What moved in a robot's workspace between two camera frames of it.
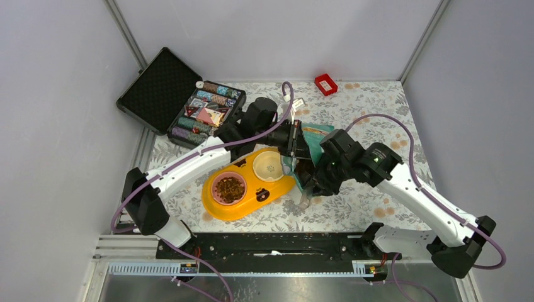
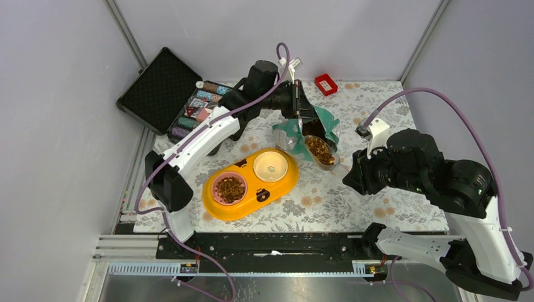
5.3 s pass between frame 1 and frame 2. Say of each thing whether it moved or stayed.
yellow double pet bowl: stayed
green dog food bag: moved
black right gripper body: moved
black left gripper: moved
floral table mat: stayed
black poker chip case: stayed
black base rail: stayed
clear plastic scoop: moved
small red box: stayed
